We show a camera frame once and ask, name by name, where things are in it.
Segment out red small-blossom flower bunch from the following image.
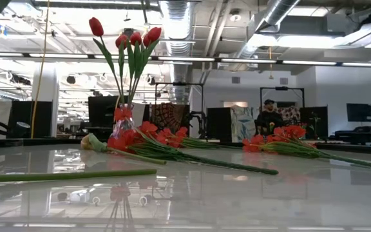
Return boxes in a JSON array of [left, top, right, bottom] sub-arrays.
[[242, 124, 371, 171], [140, 121, 243, 150], [107, 128, 280, 177]]

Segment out purple glass vase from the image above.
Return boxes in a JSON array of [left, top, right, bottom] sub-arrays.
[[112, 102, 135, 140]]

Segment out mandala pattern tapestry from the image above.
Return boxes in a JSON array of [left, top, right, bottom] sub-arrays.
[[149, 102, 190, 133]]

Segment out black partition panel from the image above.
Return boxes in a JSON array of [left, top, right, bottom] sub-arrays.
[[300, 106, 329, 139], [7, 101, 53, 139], [88, 95, 119, 130], [206, 107, 233, 143]]

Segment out blue white patterned cloth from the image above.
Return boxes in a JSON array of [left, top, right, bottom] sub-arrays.
[[230, 105, 258, 142]]

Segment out person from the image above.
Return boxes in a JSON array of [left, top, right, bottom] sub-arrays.
[[255, 99, 289, 136]]

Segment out floral patterned cloth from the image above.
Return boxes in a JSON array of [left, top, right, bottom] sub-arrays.
[[277, 106, 302, 125]]

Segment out potted plant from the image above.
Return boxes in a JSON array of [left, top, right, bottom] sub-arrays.
[[309, 111, 321, 136]]

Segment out white building pillar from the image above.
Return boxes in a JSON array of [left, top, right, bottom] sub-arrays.
[[32, 63, 60, 139]]

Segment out black domed lamp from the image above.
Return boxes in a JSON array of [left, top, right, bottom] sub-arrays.
[[11, 121, 32, 139]]

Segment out black desk with printer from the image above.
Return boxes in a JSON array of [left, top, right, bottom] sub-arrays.
[[328, 125, 371, 146]]

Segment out black frame stand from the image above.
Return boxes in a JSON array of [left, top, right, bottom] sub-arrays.
[[154, 82, 205, 136], [259, 86, 305, 112]]

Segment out round silver air duct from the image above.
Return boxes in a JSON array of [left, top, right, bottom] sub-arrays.
[[158, 0, 196, 104], [233, 0, 302, 70]]

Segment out long yellow cable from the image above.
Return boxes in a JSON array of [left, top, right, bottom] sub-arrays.
[[30, 0, 51, 140]]

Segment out black wall monitor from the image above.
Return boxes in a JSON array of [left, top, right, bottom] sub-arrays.
[[346, 102, 371, 122]]

